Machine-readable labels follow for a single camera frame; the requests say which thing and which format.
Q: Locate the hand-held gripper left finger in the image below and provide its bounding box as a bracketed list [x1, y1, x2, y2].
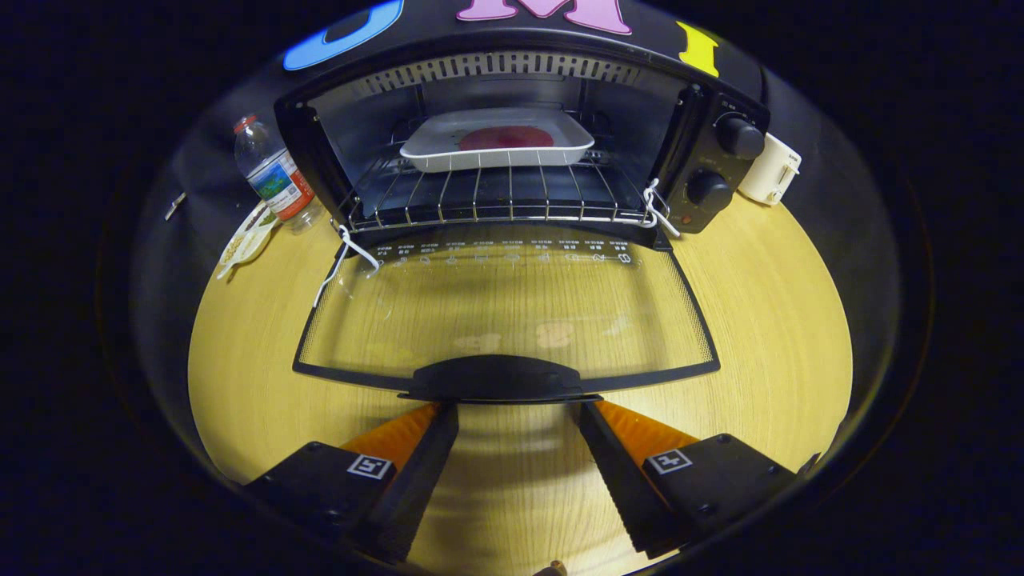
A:
[240, 400, 461, 565]

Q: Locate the pink ham slice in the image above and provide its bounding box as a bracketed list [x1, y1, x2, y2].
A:
[458, 125, 555, 152]

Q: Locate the white plastic tie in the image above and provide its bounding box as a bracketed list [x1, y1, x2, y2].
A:
[640, 178, 682, 238]
[310, 224, 382, 310]

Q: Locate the small white snack dish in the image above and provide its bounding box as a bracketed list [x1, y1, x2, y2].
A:
[216, 200, 281, 281]

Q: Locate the wire oven rack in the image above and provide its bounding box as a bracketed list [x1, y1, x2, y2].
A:
[340, 120, 665, 234]

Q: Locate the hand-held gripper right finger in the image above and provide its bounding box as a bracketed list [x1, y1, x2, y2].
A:
[578, 398, 801, 559]

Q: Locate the white bread toaster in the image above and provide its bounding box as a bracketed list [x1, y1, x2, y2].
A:
[738, 132, 803, 207]

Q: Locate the black toaster oven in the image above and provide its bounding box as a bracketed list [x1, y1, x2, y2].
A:
[274, 32, 770, 403]

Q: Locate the clear plastic water bottle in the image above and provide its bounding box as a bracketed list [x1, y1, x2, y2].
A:
[234, 114, 318, 233]

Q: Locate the white square plate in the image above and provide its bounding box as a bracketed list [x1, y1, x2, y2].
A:
[399, 108, 596, 174]

